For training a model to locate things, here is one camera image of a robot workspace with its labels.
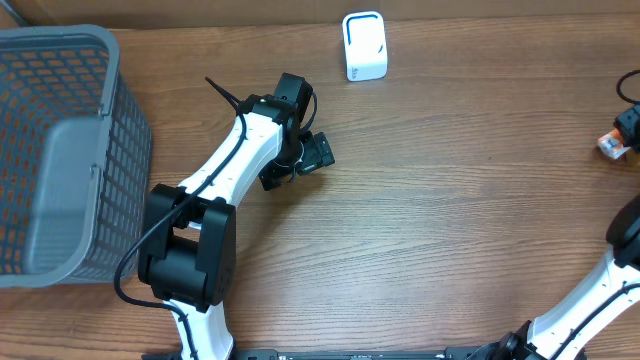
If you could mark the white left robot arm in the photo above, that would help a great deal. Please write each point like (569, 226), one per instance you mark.
(188, 253)

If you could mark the grey plastic basket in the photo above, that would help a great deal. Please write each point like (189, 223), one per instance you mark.
(76, 153)

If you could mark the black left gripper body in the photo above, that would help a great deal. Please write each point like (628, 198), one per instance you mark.
(308, 155)

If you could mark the white barcode scanner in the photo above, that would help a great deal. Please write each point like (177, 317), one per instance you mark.
(365, 46)

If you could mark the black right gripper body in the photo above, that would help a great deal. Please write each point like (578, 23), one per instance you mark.
(630, 120)

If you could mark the Kleenex tissue pack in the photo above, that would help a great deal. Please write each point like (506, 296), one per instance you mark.
(612, 144)

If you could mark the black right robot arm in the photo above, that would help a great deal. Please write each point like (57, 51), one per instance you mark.
(605, 293)

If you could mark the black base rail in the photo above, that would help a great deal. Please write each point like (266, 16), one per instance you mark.
(450, 353)

